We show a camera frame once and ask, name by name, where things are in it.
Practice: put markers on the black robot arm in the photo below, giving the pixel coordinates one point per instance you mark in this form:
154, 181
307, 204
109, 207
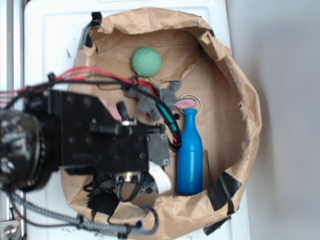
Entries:
26, 161

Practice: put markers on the grey plush bunny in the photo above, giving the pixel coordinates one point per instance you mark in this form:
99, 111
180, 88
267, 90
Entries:
147, 105

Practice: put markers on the brown paper bag tray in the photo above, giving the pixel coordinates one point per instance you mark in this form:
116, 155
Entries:
229, 123

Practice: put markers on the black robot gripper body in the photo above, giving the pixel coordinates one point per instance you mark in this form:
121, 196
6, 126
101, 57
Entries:
85, 139

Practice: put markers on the aluminium frame rail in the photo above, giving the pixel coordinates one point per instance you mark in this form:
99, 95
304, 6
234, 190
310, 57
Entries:
12, 44

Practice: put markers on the metal corner bracket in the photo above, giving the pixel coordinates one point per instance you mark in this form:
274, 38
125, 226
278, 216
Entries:
10, 230

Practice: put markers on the green dimpled ball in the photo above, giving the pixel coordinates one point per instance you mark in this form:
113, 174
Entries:
146, 61

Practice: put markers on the pink plush bunny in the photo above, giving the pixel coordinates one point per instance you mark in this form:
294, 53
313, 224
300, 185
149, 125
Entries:
111, 109

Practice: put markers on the blue plastic bottle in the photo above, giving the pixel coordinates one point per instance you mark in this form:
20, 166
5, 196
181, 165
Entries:
190, 157

